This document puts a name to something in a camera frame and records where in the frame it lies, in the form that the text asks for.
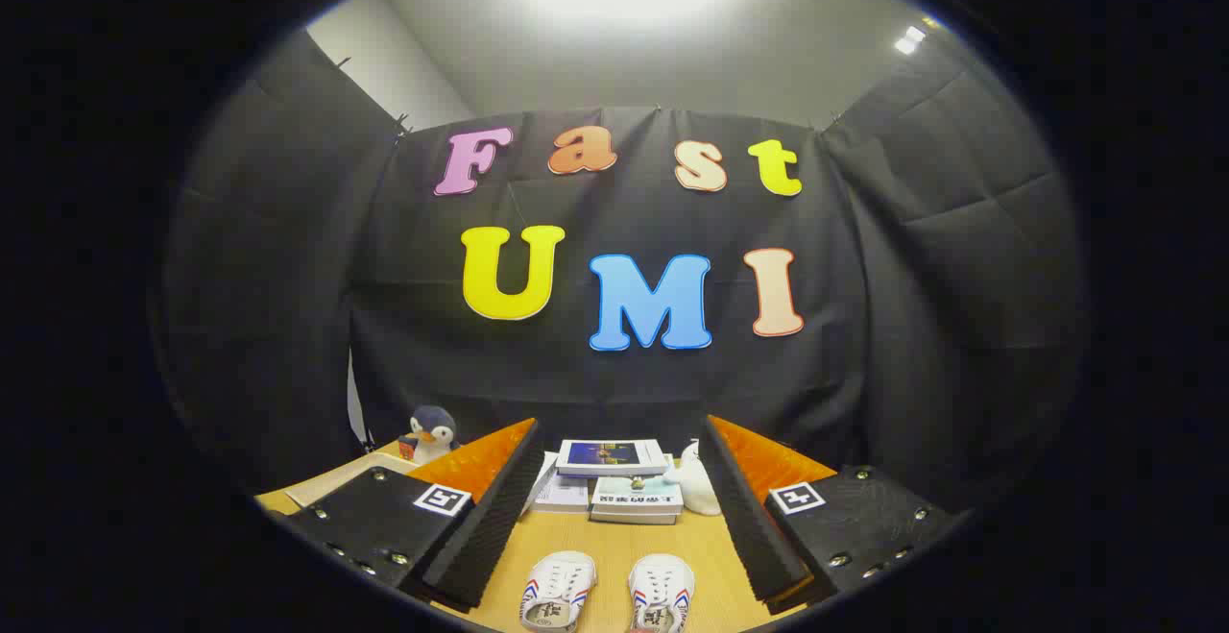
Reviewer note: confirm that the white printed booklet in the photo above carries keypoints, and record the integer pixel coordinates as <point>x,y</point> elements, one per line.
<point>562,494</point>

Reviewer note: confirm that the book with blue picture cover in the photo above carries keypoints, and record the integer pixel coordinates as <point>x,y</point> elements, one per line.
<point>612,455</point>

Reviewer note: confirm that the small ceiling light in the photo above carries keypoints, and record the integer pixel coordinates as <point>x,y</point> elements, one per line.
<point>908,39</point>

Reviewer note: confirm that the white duck plush toy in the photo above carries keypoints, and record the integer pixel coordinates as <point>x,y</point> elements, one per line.
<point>699,489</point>

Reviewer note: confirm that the white canvas shoe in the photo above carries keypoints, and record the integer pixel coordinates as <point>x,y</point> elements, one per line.
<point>661,595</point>
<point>557,590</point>

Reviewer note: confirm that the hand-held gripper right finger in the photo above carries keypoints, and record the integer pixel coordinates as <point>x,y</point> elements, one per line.
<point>754,527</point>

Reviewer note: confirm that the black backdrop cloth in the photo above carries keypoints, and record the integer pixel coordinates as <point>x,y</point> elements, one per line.
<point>864,374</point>

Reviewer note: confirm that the grey penguin plush toy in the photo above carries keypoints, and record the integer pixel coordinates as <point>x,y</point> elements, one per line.
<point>434,431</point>

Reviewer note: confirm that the thick book with teal cover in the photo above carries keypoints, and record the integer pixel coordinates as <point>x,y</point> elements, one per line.
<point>637,494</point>

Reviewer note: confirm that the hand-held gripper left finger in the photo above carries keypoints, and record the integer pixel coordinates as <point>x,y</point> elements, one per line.
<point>485,527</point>

